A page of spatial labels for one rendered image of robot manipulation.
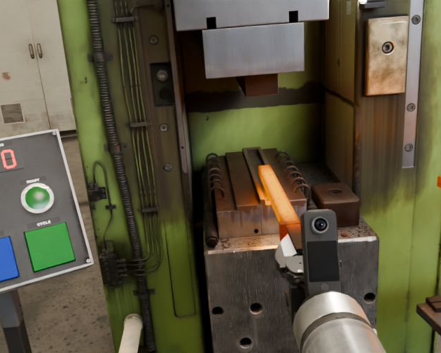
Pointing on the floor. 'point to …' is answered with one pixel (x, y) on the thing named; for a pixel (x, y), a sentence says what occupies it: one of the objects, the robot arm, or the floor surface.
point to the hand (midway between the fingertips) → (295, 233)
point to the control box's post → (12, 321)
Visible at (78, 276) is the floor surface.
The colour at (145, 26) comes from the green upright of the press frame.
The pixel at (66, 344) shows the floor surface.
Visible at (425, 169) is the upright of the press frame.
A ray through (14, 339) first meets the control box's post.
